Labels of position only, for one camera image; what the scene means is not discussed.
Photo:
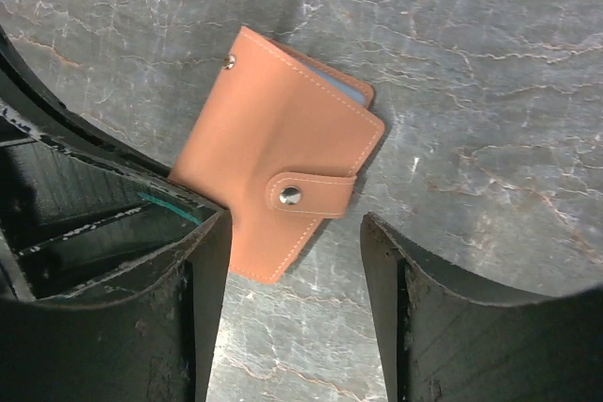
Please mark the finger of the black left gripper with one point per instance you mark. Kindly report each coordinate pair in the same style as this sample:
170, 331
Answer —
76, 203

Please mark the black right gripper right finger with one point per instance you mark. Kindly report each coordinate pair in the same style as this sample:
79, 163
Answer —
447, 334

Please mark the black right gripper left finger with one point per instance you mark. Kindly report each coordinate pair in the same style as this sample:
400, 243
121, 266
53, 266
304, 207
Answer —
144, 332

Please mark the tan leather card holder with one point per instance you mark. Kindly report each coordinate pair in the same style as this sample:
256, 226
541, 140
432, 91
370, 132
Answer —
279, 142

